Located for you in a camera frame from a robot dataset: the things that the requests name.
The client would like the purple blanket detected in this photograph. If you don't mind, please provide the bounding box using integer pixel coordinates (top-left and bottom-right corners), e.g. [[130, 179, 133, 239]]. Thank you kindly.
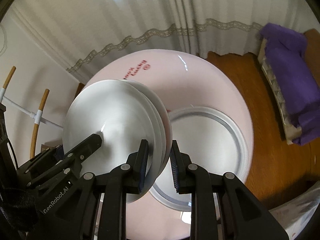
[[258, 22, 320, 146]]

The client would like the white grey-band bowl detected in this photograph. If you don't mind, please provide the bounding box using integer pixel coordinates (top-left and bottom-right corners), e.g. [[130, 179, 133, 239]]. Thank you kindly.
[[62, 80, 163, 203]]

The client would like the grey-rimmed white plate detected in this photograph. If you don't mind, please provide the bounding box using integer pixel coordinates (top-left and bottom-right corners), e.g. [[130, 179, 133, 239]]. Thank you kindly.
[[149, 106, 250, 212]]

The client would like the white sheer curtain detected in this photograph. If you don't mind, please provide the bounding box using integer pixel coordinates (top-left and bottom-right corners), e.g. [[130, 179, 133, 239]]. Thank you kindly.
[[11, 0, 319, 82]]

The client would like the white cable on wall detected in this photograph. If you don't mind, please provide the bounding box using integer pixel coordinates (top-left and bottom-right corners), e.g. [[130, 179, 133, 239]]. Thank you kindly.
[[0, 23, 9, 57]]

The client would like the wooden white drying rack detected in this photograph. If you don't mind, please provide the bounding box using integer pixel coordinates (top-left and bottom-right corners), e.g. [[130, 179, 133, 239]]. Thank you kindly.
[[1, 66, 63, 159]]

